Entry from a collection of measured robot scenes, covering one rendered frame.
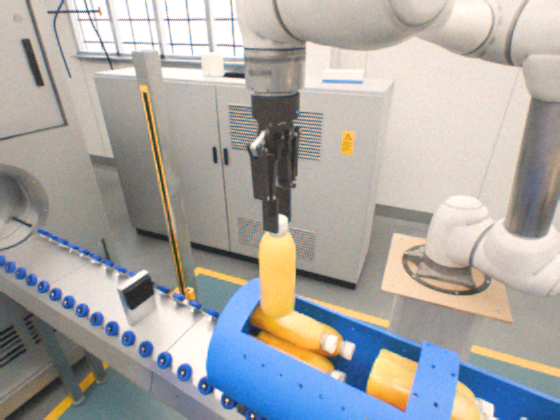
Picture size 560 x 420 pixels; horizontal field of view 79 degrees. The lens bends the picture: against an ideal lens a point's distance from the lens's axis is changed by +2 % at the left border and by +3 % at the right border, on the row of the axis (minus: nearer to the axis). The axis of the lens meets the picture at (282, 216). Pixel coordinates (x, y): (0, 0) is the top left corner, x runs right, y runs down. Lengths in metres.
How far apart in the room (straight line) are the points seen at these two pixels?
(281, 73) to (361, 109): 1.60
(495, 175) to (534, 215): 2.50
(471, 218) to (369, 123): 1.06
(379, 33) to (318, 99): 1.77
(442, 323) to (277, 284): 0.80
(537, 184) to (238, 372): 0.79
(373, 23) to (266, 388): 0.64
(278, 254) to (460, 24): 0.54
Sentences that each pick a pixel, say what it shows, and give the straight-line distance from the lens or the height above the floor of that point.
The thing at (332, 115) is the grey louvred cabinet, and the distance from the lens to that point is 2.12.
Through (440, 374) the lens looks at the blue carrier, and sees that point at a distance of 0.72.
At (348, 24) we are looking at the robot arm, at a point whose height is 1.77.
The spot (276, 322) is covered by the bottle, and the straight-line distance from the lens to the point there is 0.85.
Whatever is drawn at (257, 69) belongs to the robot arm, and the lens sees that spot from 0.51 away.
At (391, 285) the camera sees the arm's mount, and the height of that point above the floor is 1.01.
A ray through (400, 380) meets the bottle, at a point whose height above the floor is 1.20.
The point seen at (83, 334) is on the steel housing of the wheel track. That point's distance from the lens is 1.36.
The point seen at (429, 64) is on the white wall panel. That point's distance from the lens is 3.29.
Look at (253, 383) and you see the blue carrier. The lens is 0.77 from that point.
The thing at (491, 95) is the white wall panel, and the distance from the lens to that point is 3.34.
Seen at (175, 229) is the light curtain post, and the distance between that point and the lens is 1.41.
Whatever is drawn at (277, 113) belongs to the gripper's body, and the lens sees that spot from 0.51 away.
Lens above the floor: 1.77
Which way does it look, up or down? 30 degrees down
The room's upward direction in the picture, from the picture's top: straight up
